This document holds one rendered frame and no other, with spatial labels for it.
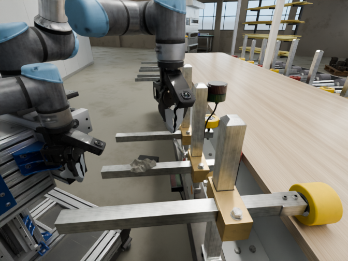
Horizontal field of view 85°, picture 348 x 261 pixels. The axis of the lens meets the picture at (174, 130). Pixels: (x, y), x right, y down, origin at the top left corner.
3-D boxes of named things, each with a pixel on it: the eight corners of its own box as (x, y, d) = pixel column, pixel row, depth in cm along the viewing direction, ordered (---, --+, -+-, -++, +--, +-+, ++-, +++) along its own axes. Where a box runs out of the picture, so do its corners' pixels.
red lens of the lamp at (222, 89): (208, 94, 53) (209, 86, 52) (203, 88, 58) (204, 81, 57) (229, 93, 53) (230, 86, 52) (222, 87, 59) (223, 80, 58)
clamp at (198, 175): (192, 183, 60) (193, 171, 58) (186, 157, 72) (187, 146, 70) (210, 182, 61) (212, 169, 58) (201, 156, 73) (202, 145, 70)
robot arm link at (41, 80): (11, 64, 44) (51, 60, 49) (28, 109, 49) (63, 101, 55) (19, 69, 39) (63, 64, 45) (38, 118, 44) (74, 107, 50)
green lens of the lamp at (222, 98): (207, 102, 54) (208, 95, 53) (203, 96, 59) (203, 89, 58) (228, 102, 55) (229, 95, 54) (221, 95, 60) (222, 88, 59)
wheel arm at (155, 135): (116, 144, 84) (115, 135, 81) (117, 140, 87) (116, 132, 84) (213, 139, 87) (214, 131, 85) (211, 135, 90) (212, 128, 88)
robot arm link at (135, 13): (97, -1, 45) (133, -5, 40) (129, 3, 53) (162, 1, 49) (103, 35, 49) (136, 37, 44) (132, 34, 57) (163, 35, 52)
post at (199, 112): (189, 204, 76) (196, 85, 53) (188, 197, 79) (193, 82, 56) (198, 203, 76) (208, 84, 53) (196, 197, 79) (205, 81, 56)
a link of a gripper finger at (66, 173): (66, 182, 62) (58, 159, 57) (85, 180, 62) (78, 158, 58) (62, 189, 59) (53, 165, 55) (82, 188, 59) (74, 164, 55)
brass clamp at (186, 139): (180, 145, 83) (181, 135, 81) (177, 130, 95) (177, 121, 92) (194, 144, 84) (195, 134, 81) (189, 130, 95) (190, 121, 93)
